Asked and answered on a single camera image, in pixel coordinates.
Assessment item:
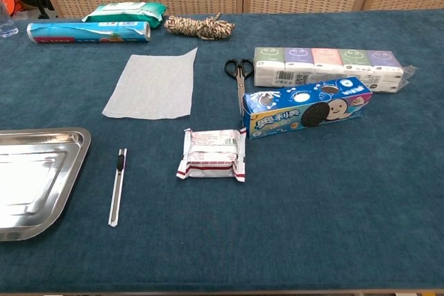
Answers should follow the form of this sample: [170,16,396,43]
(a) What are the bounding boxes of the white red biscuit pack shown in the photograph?
[176,128,248,183]

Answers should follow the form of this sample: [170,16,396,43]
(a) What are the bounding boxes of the teal table cloth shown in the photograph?
[0,9,444,293]

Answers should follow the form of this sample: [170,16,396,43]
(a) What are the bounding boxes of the silver utility knife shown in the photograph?
[108,148,128,228]

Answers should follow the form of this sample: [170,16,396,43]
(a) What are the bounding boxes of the brown white rope bundle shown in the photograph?
[163,13,235,41]

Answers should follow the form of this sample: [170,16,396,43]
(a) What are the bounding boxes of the white cloth sheet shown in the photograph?
[102,47,198,120]

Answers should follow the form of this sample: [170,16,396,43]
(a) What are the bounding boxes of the blue Oreo cookie box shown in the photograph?
[241,76,373,140]

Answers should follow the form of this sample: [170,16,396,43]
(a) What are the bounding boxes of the green wet wipes pack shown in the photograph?
[81,1,168,29]

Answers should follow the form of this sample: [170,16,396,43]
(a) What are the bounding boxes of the black-handled scissors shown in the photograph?
[224,58,255,116]

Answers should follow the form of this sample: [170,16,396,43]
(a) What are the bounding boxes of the orange object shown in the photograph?
[0,0,22,16]

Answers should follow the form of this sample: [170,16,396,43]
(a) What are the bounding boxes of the pocket tissue multipack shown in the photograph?
[253,46,416,94]

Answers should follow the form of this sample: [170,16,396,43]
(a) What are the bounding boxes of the stainless steel tray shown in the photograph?
[0,127,92,242]

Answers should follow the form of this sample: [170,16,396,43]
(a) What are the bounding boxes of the clear plastic bottle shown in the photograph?
[0,0,19,39]

